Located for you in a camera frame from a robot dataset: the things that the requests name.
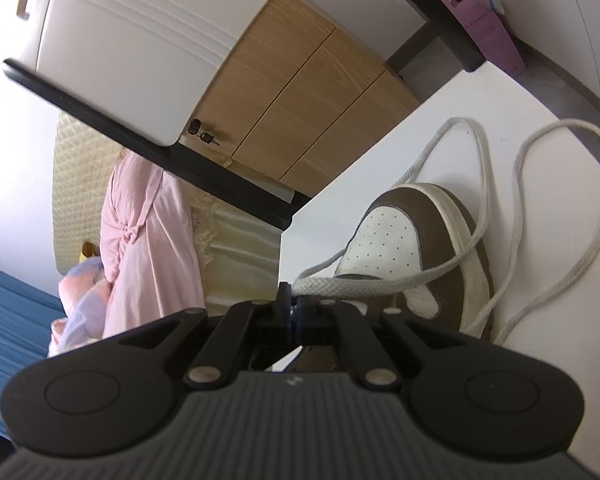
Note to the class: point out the blue curtain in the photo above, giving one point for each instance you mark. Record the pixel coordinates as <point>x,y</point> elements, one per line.
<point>10,335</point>

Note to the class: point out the white shoelace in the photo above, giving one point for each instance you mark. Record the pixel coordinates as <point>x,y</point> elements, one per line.
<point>330,287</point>

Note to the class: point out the wooden bedside cabinet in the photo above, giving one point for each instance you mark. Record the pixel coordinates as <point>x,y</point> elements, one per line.
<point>290,100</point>

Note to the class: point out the pink cardboard box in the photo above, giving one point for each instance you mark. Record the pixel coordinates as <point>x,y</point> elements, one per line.
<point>485,30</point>

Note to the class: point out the pastel patterned quilt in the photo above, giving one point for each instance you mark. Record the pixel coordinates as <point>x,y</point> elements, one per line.
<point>80,305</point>

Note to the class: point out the white and brown shoe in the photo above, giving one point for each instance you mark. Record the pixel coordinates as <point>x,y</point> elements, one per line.
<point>390,240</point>

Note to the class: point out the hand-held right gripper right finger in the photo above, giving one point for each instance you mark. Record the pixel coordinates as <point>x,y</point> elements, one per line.
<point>307,310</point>

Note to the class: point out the cabinet keys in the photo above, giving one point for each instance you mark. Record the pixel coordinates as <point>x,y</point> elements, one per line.
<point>202,135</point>

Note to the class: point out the white chair with black frame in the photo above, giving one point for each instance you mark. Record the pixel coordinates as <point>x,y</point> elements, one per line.
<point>130,60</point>

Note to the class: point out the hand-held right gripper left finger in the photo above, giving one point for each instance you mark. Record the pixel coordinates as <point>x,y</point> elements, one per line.
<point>282,300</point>

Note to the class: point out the pink bed sheet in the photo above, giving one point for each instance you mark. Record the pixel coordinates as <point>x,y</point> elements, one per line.
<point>150,316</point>

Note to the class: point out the pink pillow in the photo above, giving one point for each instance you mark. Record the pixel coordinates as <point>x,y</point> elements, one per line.
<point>145,240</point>

